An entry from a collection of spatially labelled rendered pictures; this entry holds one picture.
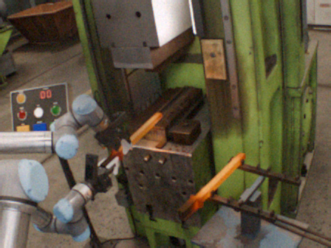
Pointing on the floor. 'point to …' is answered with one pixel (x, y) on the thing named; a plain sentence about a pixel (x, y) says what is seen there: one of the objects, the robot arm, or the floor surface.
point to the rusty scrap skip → (46, 23)
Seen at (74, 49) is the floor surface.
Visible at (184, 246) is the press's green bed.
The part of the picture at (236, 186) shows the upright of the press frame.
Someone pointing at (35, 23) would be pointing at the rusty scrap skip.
